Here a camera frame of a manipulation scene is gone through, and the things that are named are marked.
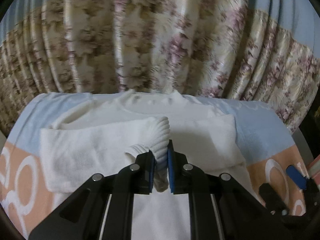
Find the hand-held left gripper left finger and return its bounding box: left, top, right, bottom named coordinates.
left=29, top=150, right=157, bottom=240

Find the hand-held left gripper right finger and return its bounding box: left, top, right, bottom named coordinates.
left=167, top=140, right=295, bottom=240

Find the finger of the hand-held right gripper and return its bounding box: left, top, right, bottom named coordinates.
left=259, top=183, right=290, bottom=215
left=286, top=164, right=320, bottom=191

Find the white knit sweater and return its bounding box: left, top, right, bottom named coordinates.
left=40, top=90, right=248, bottom=240

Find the blue floral curtain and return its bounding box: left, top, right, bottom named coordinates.
left=0, top=0, right=320, bottom=137

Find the orange and blue printed blanket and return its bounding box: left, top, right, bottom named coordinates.
left=0, top=92, right=313, bottom=240

